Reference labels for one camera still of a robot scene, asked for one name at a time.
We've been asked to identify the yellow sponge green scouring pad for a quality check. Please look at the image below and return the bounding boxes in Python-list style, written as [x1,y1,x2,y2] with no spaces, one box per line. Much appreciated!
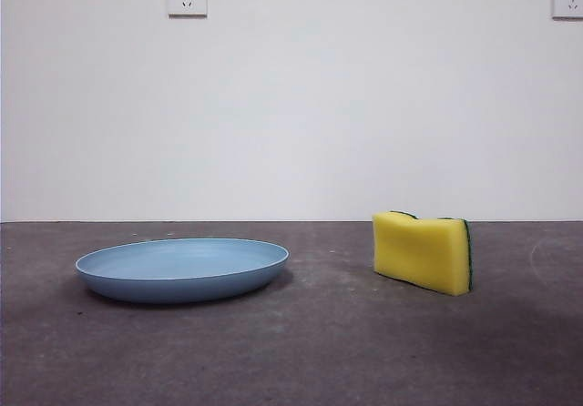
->
[372,211,474,297]

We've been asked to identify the blue round plate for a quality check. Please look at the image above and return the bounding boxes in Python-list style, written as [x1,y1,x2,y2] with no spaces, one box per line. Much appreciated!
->
[75,237,290,305]

